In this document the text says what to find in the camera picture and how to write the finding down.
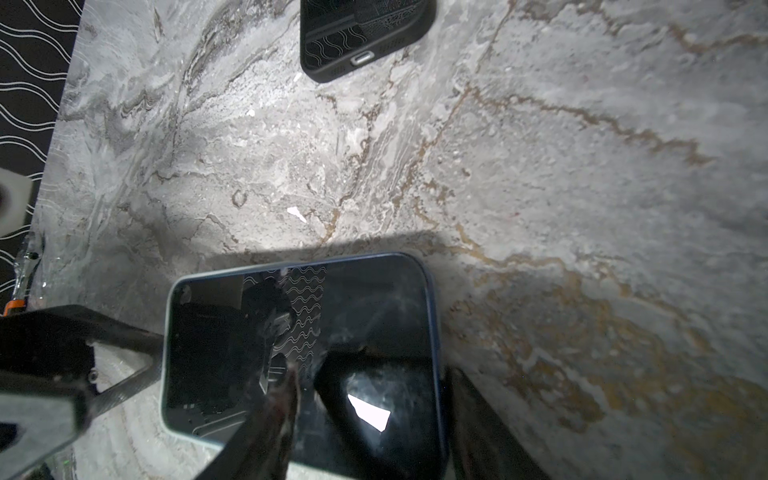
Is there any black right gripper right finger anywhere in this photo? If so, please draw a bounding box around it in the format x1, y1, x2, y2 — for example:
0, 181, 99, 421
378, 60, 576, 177
445, 367, 549, 479

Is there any dark blue smartphone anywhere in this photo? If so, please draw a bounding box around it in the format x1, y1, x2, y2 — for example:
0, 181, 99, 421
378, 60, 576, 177
164, 251, 450, 480

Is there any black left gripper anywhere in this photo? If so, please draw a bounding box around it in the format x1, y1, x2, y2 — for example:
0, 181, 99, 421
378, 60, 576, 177
1, 305, 164, 479

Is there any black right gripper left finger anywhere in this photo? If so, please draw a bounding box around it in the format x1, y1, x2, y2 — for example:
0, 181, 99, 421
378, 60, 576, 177
196, 365, 300, 480

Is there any orange handled tool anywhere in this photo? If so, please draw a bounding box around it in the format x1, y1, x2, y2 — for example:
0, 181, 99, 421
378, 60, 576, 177
2, 251, 41, 317

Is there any white smartphone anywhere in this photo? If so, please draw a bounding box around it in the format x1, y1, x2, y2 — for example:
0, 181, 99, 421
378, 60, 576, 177
299, 0, 437, 83

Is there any light blue phone case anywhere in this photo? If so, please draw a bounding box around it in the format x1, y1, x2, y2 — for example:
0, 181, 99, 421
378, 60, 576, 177
160, 262, 353, 476

